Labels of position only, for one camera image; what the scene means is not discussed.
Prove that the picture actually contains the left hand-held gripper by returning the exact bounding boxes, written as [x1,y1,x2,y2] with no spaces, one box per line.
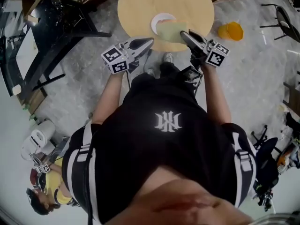
[100,37,154,75]

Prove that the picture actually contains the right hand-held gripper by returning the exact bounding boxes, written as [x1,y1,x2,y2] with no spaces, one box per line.
[180,29,231,70]

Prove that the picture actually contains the yellow sponge cloth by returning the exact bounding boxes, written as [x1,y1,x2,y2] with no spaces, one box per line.
[156,20,189,44]

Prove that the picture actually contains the white plate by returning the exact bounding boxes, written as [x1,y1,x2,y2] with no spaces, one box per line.
[150,13,177,36]

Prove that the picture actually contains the person's right forearm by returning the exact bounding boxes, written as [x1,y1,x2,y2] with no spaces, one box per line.
[201,63,233,126]

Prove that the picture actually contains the person's left forearm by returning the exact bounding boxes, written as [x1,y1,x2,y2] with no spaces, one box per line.
[91,73,125,125]

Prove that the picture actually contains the black device box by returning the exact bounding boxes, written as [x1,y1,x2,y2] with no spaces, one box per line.
[180,66,203,82]

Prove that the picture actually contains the person's black trousers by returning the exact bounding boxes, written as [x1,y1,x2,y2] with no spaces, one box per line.
[158,61,183,79]

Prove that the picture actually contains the round wooden table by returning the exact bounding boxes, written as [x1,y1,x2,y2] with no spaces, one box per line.
[117,0,215,53]

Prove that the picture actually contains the yellow bin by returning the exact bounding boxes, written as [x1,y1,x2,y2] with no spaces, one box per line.
[217,21,244,42]

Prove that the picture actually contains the black desk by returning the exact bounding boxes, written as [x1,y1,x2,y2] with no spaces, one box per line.
[0,0,112,98]

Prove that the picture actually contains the person's black shirt torso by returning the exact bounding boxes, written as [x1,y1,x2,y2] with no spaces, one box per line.
[61,73,257,225]

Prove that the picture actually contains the white board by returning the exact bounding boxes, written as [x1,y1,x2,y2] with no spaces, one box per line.
[16,27,39,79]

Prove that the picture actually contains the wooden side table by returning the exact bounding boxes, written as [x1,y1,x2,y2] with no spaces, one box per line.
[282,82,300,117]

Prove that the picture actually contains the white appliance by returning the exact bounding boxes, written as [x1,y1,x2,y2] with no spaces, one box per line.
[20,120,56,161]

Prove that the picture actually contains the person's face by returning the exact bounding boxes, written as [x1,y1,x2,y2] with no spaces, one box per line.
[110,166,258,225]

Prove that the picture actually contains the grey shoulder strap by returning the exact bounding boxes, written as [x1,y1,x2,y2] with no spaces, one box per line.
[76,123,93,164]
[232,132,253,173]

